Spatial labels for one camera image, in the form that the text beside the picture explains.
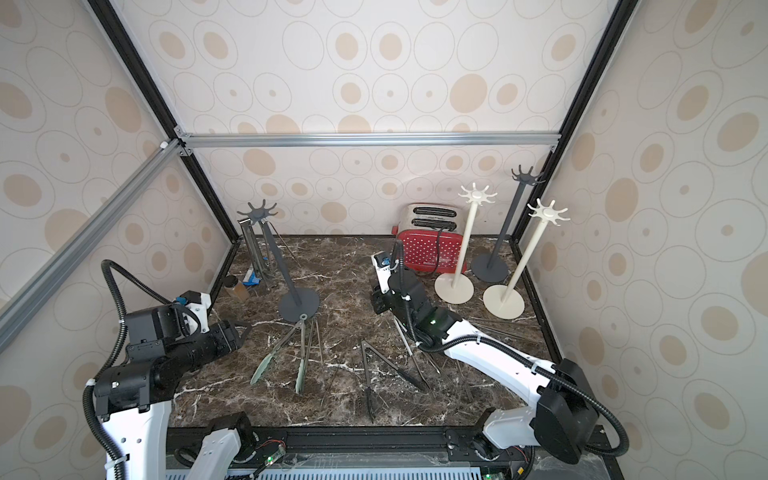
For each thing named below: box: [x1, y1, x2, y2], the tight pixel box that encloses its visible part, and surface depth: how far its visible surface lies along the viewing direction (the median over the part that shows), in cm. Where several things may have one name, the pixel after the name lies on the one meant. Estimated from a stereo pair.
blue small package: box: [242, 271, 262, 286], surface depth 108 cm
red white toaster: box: [391, 202, 466, 273], surface depth 102 cm
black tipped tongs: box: [361, 340, 431, 424], surface depth 85 cm
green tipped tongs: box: [250, 314, 308, 394], surface depth 87 cm
